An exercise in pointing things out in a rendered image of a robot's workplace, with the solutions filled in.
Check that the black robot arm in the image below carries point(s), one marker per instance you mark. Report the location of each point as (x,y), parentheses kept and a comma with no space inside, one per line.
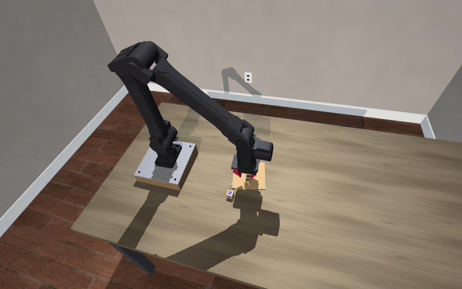
(132,65)

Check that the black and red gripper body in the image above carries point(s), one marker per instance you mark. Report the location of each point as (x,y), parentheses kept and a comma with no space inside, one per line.
(245,165)

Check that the beige flat mat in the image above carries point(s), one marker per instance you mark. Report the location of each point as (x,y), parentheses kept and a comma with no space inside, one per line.
(258,182)

